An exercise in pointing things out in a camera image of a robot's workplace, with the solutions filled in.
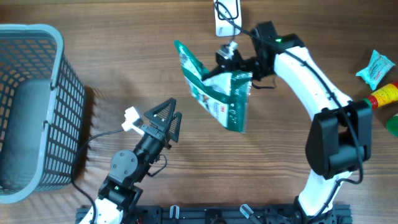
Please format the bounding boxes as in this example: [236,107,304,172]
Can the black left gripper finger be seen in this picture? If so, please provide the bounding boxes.
[144,98,176,131]
[169,112,182,142]

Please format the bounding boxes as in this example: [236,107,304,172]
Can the green glove packet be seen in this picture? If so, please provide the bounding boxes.
[174,40,252,133]

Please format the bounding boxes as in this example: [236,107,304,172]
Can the pale green wipes packet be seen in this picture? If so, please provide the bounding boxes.
[356,50,395,90]

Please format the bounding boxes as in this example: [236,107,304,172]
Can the red yellow sauce bottle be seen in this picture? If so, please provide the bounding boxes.
[364,81,398,109]

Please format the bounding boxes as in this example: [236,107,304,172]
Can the green lid jar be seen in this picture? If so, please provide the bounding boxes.
[386,114,398,137]

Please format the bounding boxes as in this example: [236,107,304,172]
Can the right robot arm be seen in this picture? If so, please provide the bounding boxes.
[201,21,372,223]

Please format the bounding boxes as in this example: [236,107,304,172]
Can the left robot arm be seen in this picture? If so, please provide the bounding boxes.
[77,98,182,223]

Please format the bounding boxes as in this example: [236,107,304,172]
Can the white barcode scanner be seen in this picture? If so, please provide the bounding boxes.
[213,0,242,37]

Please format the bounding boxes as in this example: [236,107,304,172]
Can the grey plastic basket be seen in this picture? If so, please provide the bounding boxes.
[1,24,86,204]

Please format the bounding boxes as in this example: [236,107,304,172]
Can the black left camera cable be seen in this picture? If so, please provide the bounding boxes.
[70,128,125,224]

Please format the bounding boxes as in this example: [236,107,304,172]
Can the black camera cable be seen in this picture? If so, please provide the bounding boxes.
[70,128,125,224]
[214,1,364,223]

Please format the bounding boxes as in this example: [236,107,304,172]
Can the black right camera cable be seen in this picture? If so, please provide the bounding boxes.
[214,1,364,223]

